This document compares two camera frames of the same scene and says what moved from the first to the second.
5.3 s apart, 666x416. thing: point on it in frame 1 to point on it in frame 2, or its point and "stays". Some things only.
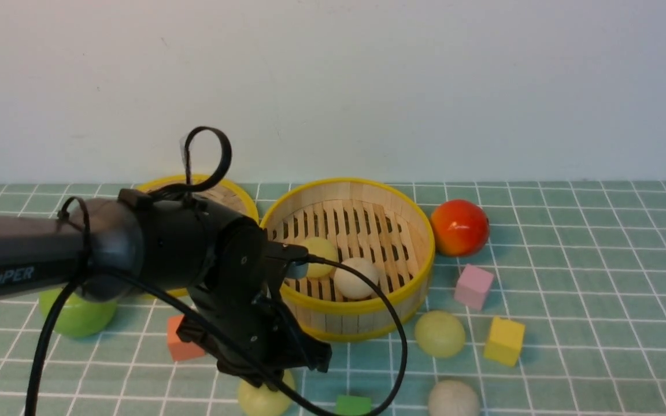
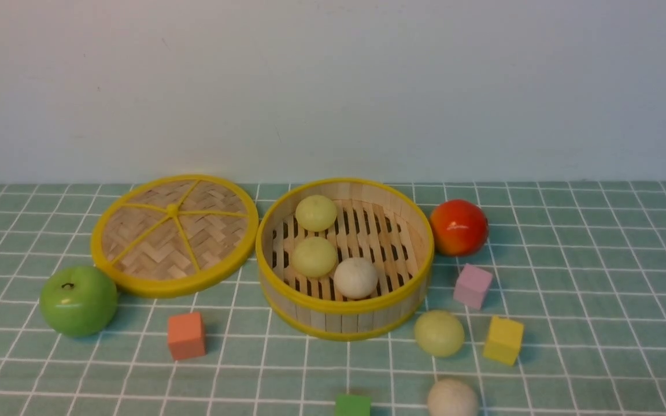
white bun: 453,397 stays
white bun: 349,285 stays
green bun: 256,401 to 316,213
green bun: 439,333 stays
